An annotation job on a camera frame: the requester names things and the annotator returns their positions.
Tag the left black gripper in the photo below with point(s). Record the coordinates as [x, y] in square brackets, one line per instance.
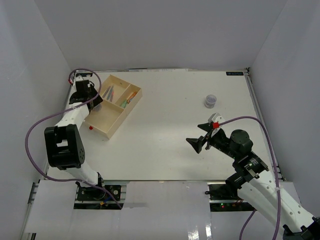
[94, 91]

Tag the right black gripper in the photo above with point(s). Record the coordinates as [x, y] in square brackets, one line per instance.
[197, 143]

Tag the paperclip jar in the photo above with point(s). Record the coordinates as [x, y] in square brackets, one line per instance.
[210, 101]
[97, 108]

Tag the green correction tape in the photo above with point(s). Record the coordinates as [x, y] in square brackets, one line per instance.
[124, 104]

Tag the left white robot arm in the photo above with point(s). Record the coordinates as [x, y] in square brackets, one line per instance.
[64, 147]

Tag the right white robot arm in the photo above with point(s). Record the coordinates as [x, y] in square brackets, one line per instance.
[255, 183]

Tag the purple pen in box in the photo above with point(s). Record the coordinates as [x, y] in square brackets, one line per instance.
[106, 92]

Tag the blue pen in box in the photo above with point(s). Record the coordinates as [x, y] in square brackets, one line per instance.
[110, 92]

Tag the beige compartment box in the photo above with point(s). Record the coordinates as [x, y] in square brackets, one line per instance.
[112, 115]

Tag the right black corner label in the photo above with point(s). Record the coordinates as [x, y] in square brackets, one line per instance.
[234, 73]

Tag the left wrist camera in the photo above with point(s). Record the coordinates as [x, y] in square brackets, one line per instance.
[75, 80]

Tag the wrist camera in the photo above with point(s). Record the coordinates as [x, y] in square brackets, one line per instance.
[75, 80]
[215, 120]

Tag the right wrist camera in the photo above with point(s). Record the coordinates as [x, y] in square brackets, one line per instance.
[215, 120]

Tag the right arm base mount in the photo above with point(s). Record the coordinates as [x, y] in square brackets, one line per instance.
[223, 199]

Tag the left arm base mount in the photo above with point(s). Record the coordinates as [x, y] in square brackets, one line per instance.
[90, 198]

